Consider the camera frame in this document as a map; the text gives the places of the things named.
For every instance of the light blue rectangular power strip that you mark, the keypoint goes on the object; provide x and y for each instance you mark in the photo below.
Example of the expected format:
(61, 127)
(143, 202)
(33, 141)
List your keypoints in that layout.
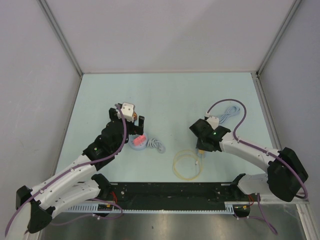
(228, 113)

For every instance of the round light blue power strip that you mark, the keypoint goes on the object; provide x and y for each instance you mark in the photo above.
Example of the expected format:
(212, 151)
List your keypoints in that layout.
(152, 143)

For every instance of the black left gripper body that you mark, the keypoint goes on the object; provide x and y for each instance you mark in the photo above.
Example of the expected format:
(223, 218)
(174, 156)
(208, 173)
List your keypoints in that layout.
(137, 129)

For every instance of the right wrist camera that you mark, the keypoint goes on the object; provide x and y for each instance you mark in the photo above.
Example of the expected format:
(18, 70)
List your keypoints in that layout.
(212, 120)

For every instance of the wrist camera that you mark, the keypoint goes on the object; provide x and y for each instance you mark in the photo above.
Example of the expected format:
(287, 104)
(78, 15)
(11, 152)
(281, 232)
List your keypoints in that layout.
(212, 120)
(127, 110)

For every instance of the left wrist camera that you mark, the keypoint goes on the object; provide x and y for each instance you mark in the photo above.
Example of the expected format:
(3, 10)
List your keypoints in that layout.
(127, 110)

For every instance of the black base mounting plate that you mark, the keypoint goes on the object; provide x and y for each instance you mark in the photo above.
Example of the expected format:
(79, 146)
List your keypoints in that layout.
(174, 196)

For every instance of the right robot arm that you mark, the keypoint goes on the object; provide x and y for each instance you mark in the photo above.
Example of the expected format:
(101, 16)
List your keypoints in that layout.
(284, 174)

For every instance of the pink square plug adapter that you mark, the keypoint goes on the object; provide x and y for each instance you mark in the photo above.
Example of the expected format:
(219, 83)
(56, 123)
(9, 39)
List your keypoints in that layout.
(139, 141)

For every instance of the dark red cube socket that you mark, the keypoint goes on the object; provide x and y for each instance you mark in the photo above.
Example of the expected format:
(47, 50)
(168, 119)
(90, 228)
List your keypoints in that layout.
(135, 116)

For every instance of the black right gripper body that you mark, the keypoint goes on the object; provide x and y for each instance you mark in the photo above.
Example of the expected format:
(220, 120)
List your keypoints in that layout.
(200, 145)

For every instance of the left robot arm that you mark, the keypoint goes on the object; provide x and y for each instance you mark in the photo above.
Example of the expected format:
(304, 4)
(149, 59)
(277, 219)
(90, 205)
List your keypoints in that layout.
(34, 206)

